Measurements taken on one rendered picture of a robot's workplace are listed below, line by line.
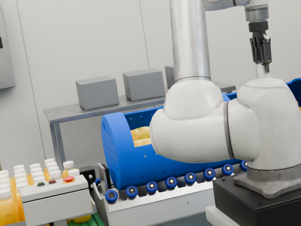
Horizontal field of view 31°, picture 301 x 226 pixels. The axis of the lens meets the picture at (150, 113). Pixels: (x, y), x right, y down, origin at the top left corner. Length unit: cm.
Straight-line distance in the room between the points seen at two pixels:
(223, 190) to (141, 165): 49
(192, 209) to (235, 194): 60
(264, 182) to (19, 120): 400
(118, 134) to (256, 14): 70
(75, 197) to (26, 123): 358
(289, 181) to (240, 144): 15
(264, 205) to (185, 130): 27
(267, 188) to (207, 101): 27
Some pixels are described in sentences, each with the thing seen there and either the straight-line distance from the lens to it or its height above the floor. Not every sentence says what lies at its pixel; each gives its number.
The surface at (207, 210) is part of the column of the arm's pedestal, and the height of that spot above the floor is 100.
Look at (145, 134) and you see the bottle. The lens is 199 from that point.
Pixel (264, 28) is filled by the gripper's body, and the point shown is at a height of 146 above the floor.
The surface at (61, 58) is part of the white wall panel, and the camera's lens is 518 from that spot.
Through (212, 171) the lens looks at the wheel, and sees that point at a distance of 202.
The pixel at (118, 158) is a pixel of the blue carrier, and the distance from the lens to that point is 186.
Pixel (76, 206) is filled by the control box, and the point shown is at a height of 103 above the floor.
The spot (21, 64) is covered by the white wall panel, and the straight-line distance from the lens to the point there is 516.
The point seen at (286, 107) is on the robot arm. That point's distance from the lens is 136.
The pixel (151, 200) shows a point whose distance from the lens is 195.
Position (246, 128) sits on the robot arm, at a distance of 136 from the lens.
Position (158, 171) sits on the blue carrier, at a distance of 193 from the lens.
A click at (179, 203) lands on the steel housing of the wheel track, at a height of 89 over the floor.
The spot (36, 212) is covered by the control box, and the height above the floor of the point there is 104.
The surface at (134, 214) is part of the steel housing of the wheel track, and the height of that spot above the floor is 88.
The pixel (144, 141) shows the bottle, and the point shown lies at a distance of 194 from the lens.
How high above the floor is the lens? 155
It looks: 10 degrees down
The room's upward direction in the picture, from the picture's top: 8 degrees counter-clockwise
